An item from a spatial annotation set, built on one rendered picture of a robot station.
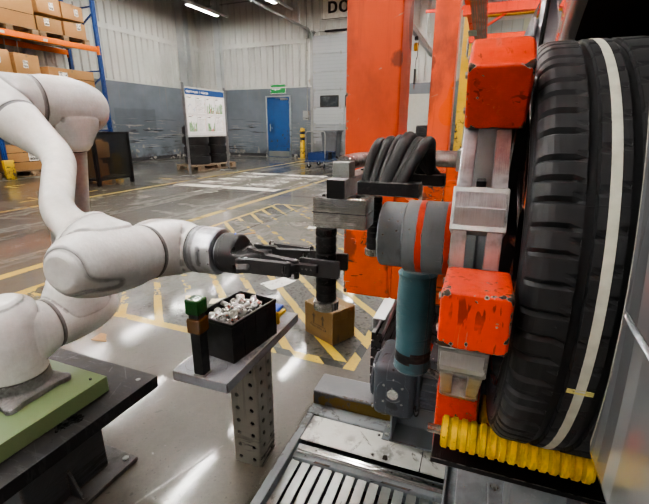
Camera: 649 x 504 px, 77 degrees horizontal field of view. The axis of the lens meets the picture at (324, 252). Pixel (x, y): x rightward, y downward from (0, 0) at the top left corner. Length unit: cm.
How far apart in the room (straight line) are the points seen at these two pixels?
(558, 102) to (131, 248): 62
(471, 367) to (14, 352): 113
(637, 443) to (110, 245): 66
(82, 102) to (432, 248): 94
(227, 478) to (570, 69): 136
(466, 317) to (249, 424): 104
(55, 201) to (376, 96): 85
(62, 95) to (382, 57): 82
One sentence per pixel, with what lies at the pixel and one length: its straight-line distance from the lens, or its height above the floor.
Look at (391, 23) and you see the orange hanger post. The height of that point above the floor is 132.
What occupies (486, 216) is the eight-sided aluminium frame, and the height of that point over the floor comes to 95.
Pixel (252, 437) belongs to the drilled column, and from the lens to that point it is 145.
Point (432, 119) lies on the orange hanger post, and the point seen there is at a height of 111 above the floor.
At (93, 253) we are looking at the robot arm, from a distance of 69.
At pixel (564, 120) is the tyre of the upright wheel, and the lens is 55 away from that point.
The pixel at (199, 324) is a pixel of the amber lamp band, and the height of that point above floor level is 60.
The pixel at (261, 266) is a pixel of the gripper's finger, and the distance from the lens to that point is 69.
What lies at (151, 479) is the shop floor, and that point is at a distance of 156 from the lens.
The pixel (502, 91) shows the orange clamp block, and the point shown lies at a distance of 58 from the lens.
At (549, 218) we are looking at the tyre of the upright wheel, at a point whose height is 96.
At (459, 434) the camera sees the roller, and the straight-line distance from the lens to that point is 84.
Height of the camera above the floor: 105
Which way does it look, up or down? 17 degrees down
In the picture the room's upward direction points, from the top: straight up
